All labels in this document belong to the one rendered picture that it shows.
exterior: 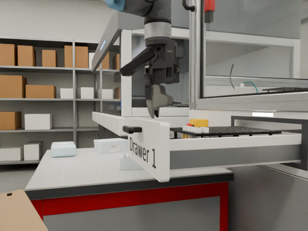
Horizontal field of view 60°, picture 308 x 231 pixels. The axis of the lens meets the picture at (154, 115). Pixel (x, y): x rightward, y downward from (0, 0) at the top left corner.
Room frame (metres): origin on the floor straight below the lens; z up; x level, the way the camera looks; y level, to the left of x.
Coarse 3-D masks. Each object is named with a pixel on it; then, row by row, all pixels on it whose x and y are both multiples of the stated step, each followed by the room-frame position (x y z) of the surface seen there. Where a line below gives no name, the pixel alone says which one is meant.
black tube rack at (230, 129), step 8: (216, 128) 0.70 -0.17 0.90; (224, 128) 0.70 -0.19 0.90; (232, 128) 0.71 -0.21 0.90; (240, 128) 0.71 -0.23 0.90; (248, 128) 0.70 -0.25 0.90; (256, 128) 0.71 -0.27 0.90; (176, 136) 0.72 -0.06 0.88; (224, 136) 0.78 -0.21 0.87; (232, 136) 0.78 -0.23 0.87; (240, 136) 0.78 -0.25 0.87
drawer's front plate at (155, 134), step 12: (132, 120) 0.70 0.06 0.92; (144, 120) 0.59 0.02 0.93; (144, 132) 0.58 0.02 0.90; (156, 132) 0.50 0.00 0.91; (168, 132) 0.48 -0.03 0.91; (132, 144) 0.70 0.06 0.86; (144, 144) 0.58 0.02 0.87; (156, 144) 0.50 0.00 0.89; (168, 144) 0.48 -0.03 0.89; (132, 156) 0.70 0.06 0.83; (144, 156) 0.58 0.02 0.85; (156, 156) 0.50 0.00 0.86; (168, 156) 0.48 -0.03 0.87; (144, 168) 0.58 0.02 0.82; (156, 168) 0.50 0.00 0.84; (168, 168) 0.48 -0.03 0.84; (168, 180) 0.48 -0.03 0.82
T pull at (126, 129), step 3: (123, 126) 0.63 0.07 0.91; (126, 126) 0.61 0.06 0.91; (129, 126) 0.60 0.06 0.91; (132, 126) 0.62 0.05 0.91; (135, 126) 0.62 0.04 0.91; (138, 126) 0.62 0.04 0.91; (123, 129) 0.63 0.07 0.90; (126, 129) 0.59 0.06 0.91; (129, 129) 0.57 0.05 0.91; (132, 129) 0.57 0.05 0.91; (135, 129) 0.60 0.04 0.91; (138, 129) 0.60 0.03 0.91; (141, 129) 0.60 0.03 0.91; (126, 132) 0.60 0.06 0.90; (129, 132) 0.57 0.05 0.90; (132, 132) 0.57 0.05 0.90
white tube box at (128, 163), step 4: (120, 156) 0.85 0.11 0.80; (128, 156) 0.87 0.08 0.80; (120, 160) 0.83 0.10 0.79; (124, 160) 0.83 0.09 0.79; (128, 160) 0.83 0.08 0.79; (132, 160) 0.83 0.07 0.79; (120, 164) 0.83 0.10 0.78; (124, 164) 0.83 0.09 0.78; (128, 164) 0.83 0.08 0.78; (132, 164) 0.83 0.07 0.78; (136, 164) 0.83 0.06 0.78; (120, 168) 0.83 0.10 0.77; (124, 168) 0.83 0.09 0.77; (128, 168) 0.83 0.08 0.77; (132, 168) 0.83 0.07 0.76; (136, 168) 0.83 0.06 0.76; (140, 168) 0.83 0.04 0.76
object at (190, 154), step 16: (176, 144) 0.51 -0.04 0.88; (192, 144) 0.52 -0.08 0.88; (208, 144) 0.53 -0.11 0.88; (224, 144) 0.54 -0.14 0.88; (240, 144) 0.55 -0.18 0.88; (256, 144) 0.56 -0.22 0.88; (272, 144) 0.57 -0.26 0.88; (288, 144) 0.59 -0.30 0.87; (176, 160) 0.51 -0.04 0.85; (192, 160) 0.52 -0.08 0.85; (208, 160) 0.53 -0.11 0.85; (224, 160) 0.54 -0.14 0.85; (240, 160) 0.55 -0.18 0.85; (256, 160) 0.56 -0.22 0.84; (272, 160) 0.57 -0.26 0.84; (288, 160) 0.59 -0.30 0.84
